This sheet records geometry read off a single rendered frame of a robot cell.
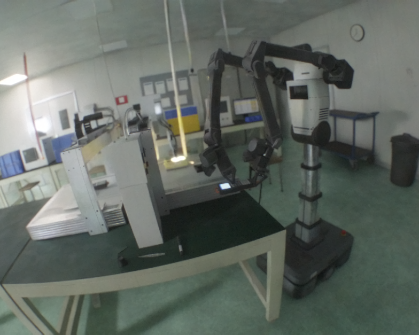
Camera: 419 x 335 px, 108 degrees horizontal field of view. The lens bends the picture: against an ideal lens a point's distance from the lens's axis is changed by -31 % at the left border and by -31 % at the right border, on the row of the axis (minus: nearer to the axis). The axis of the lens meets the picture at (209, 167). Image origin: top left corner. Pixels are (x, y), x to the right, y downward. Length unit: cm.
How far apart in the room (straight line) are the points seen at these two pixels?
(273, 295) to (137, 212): 84
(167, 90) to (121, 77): 117
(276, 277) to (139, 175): 81
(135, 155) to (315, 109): 93
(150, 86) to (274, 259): 493
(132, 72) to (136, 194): 480
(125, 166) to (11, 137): 607
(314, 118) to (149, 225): 99
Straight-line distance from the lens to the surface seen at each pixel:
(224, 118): 406
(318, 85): 126
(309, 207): 150
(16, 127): 668
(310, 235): 161
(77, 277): 103
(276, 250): 105
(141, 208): 93
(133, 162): 87
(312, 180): 143
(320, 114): 129
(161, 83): 548
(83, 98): 574
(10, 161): 486
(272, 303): 136
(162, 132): 168
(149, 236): 100
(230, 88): 535
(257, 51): 88
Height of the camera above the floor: 134
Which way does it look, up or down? 18 degrees down
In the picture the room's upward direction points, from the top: 9 degrees counter-clockwise
